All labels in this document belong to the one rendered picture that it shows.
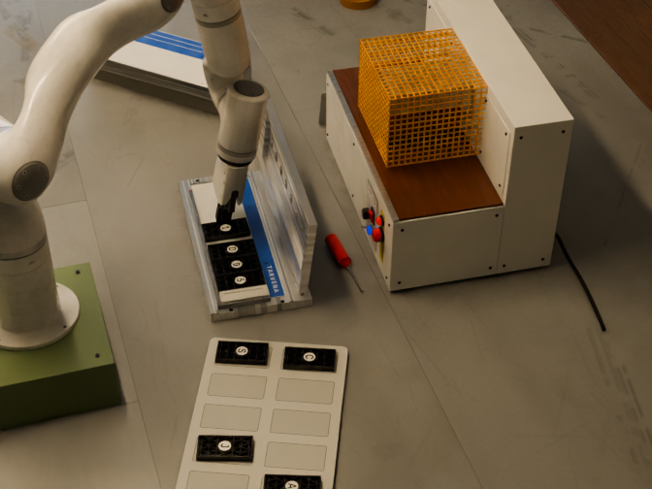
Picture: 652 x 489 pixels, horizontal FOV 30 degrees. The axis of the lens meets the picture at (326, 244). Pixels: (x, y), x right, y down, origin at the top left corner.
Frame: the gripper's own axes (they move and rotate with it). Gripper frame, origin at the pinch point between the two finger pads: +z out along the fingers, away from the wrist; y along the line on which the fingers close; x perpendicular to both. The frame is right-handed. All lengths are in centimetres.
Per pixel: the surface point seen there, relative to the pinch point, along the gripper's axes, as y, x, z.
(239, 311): 27.6, -1.3, 3.5
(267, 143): -11.8, 10.1, -10.4
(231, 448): 62, -9, 5
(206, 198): -9.0, -2.0, 3.1
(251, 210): -2.7, 6.9, 1.2
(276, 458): 65, -1, 4
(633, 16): -63, 123, -21
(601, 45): -52, 108, -18
